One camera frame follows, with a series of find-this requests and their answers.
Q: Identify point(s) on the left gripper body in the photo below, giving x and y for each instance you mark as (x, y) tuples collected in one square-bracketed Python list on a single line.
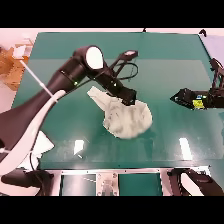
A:
[(127, 95)]

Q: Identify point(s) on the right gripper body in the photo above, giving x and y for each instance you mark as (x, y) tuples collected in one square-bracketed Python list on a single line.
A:
[(188, 98)]

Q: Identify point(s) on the white shirt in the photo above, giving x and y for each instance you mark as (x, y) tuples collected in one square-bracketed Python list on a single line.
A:
[(128, 118)]

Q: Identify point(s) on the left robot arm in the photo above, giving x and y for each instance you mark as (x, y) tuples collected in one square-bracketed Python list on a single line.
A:
[(66, 75)]

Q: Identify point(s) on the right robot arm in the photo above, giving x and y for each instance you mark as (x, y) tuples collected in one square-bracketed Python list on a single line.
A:
[(216, 96)]

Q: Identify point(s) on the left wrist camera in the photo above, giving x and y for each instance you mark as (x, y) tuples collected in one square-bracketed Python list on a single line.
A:
[(130, 53)]

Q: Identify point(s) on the silver frame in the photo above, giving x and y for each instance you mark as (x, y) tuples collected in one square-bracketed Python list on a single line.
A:
[(106, 183)]

